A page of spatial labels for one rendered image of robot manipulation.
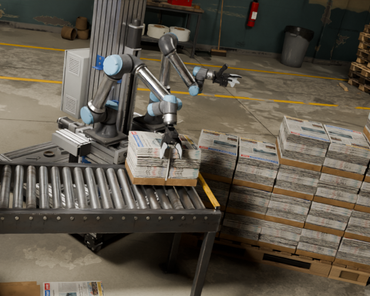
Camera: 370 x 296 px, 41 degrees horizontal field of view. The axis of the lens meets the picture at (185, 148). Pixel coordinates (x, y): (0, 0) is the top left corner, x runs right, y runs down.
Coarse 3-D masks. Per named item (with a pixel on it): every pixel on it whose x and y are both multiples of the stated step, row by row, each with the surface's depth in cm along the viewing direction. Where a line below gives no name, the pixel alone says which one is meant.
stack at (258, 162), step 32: (224, 160) 340; (256, 160) 337; (224, 192) 349; (256, 192) 346; (320, 192) 342; (352, 192) 339; (224, 224) 360; (256, 224) 357; (320, 224) 351; (256, 256) 367; (288, 256) 364
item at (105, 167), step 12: (0, 168) 275; (12, 168) 277; (24, 168) 279; (36, 168) 281; (48, 168) 283; (60, 168) 285; (72, 168) 287; (84, 168) 289; (96, 168) 291; (108, 168) 294; (120, 168) 296; (0, 180) 278; (12, 180) 280; (24, 180) 282; (36, 180) 284; (48, 180) 286; (60, 180) 289; (72, 180) 291; (84, 180) 293; (96, 180) 295
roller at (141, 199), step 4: (132, 184) 284; (136, 184) 281; (136, 188) 278; (140, 188) 278; (136, 192) 275; (140, 192) 274; (136, 196) 272; (140, 196) 270; (144, 196) 272; (140, 200) 267; (144, 200) 267; (140, 204) 264; (144, 204) 263
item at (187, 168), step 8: (184, 136) 298; (184, 144) 283; (192, 144) 285; (176, 152) 274; (184, 152) 275; (192, 152) 276; (200, 152) 278; (176, 160) 275; (184, 160) 277; (192, 160) 278; (200, 160) 280; (176, 168) 278; (184, 168) 279; (192, 168) 280; (176, 176) 279; (184, 176) 281; (192, 176) 282
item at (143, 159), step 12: (132, 132) 290; (144, 132) 293; (132, 144) 281; (144, 144) 272; (156, 144) 275; (132, 156) 281; (144, 156) 270; (156, 156) 271; (132, 168) 281; (144, 168) 273; (156, 168) 274
